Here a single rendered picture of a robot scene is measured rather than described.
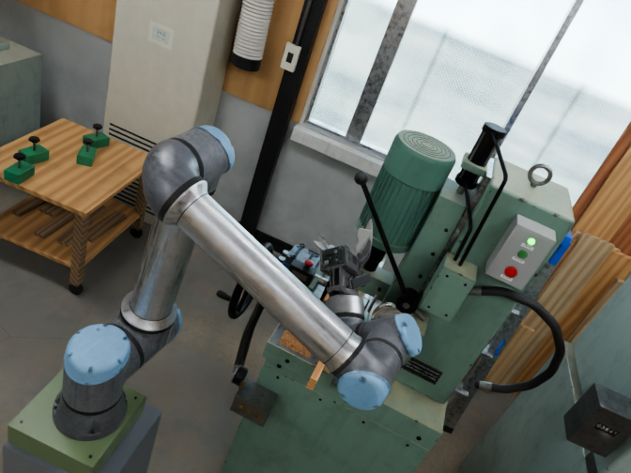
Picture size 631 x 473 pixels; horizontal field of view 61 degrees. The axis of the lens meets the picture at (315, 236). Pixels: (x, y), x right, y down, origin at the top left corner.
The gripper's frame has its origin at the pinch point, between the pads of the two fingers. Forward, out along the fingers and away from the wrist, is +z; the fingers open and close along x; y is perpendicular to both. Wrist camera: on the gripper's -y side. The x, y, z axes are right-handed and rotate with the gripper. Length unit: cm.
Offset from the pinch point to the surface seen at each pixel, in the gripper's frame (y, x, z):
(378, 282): -32.6, 6.0, -3.3
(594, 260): -160, -50, 37
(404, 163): -3.3, -16.1, 15.3
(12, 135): -16, 218, 125
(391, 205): -10.6, -8.7, 8.5
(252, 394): -31, 51, -33
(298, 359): -18.1, 25.9, -27.2
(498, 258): -18.8, -32.3, -9.5
